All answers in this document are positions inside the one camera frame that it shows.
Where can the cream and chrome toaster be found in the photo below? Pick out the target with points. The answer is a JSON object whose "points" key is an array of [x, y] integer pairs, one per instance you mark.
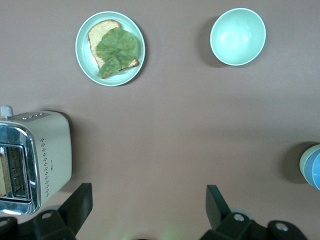
{"points": [[52, 150]]}

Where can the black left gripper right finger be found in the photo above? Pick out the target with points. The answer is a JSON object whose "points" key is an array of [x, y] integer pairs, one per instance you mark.
{"points": [[217, 207]]}

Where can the pale green plate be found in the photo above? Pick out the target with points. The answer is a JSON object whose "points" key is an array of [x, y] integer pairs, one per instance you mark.
{"points": [[83, 57]]}

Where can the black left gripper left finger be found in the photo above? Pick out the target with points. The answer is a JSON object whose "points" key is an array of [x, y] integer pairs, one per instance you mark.
{"points": [[75, 207]]}

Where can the light brown bread slice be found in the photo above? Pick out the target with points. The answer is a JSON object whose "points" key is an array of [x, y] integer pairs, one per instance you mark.
{"points": [[96, 33]]}

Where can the green lettuce leaf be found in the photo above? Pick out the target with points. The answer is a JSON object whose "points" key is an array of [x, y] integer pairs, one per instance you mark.
{"points": [[117, 47]]}

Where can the pale green bowl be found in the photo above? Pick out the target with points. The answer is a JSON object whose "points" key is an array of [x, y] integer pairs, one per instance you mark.
{"points": [[237, 37], [303, 160]]}

